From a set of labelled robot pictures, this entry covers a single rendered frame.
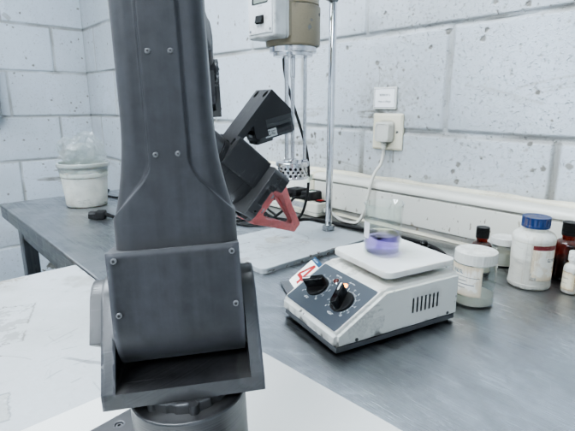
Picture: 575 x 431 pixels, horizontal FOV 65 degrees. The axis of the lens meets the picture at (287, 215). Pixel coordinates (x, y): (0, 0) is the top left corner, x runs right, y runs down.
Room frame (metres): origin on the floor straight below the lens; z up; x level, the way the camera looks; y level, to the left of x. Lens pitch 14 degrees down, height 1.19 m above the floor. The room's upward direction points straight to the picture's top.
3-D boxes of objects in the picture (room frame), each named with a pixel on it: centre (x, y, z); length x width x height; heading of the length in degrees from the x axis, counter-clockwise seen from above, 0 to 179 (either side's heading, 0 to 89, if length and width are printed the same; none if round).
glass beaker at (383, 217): (0.60, -0.13, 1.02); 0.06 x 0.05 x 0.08; 132
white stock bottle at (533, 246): (0.70, -0.39, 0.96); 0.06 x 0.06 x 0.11
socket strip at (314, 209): (1.31, 0.04, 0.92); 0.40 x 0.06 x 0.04; 42
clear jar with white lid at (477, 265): (0.63, -0.28, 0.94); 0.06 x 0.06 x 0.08
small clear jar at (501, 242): (0.79, -0.39, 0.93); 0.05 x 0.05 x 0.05
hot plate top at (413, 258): (0.60, -0.14, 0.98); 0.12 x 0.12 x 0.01; 29
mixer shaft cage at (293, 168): (0.92, -0.01, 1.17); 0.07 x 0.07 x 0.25
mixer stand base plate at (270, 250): (0.91, 0.00, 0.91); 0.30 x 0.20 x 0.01; 132
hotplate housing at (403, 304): (0.58, -0.12, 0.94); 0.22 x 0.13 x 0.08; 119
